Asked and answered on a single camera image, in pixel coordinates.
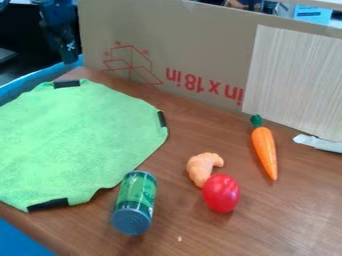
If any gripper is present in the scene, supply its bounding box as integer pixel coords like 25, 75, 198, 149
30, 0, 82, 65

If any green cloth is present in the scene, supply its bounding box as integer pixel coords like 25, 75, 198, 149
0, 78, 171, 213

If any cardboard box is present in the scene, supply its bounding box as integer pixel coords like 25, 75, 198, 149
76, 0, 342, 114

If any green toy can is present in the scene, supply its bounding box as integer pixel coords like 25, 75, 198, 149
109, 170, 159, 237

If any orange toy croissant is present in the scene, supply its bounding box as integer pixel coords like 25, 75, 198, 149
185, 152, 226, 189

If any red toy tomato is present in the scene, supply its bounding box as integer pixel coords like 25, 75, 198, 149
201, 173, 242, 214

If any orange toy carrot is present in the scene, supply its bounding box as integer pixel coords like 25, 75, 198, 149
248, 114, 280, 181

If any light wooden board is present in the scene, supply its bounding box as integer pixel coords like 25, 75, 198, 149
240, 24, 342, 143

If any blue box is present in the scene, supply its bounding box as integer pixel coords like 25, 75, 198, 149
291, 4, 334, 26

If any white paper scrap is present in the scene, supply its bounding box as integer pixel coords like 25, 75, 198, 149
291, 133, 342, 155

